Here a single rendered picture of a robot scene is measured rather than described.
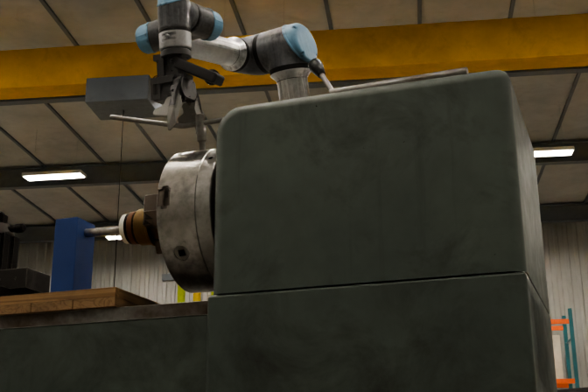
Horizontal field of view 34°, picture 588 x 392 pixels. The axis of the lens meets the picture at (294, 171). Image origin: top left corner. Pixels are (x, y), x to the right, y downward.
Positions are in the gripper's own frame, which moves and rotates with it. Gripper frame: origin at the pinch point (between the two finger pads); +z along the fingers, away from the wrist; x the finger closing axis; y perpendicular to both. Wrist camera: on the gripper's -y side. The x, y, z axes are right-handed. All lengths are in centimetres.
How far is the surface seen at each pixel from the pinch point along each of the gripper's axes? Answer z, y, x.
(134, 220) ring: 18.4, 12.2, 4.6
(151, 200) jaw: 15.9, 2.7, 13.3
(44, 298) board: 35.1, 24.2, 22.1
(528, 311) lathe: 44, -75, 24
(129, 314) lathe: 39.6, 4.7, 21.0
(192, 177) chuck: 12.0, -7.5, 13.6
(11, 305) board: 36, 32, 23
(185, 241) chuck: 25.3, -5.7, 14.7
